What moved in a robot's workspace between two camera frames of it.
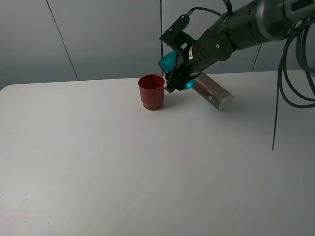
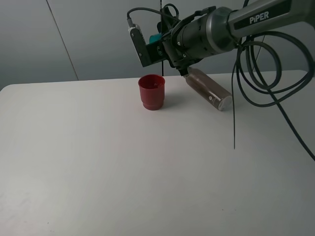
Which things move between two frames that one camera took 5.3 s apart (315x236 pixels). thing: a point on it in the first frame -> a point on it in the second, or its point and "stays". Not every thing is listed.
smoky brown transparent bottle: [212, 92] stays
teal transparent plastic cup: [167, 62] -> [155, 37]
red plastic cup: [152, 87] stays
